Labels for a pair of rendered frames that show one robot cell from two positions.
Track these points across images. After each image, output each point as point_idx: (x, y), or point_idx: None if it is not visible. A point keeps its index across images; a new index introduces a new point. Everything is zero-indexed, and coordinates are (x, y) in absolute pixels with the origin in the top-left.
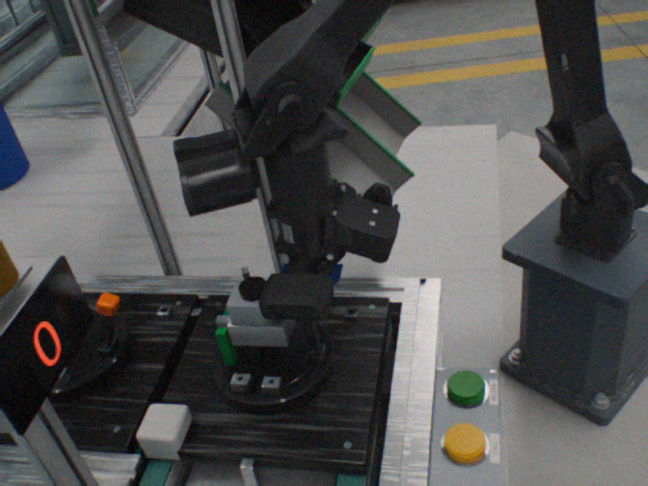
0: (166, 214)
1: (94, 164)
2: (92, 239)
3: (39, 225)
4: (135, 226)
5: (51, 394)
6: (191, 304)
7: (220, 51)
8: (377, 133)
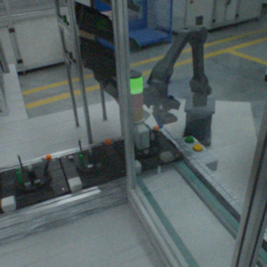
0: (57, 137)
1: (11, 131)
2: (37, 150)
3: (10, 152)
4: (49, 142)
5: (99, 170)
6: (111, 145)
7: (111, 74)
8: None
